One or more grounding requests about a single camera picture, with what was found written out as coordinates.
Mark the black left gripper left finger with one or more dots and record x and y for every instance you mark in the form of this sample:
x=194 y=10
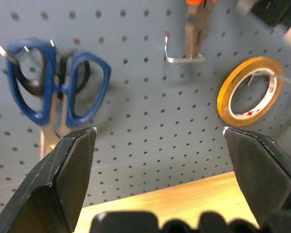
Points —
x=63 y=174

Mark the grey pegboard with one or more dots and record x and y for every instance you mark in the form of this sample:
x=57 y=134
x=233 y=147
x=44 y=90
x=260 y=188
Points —
x=150 y=116

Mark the brown tool with orange top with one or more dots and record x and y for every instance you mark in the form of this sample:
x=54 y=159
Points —
x=196 y=31

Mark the yellow tape roll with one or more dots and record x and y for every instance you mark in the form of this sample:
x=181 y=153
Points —
x=224 y=97

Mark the silver pegboard hook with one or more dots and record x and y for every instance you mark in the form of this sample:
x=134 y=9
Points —
x=174 y=59
x=285 y=81
x=1 y=51

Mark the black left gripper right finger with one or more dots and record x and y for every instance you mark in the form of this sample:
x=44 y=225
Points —
x=259 y=174

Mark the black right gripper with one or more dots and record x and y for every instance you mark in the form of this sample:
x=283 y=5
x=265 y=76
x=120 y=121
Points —
x=274 y=11

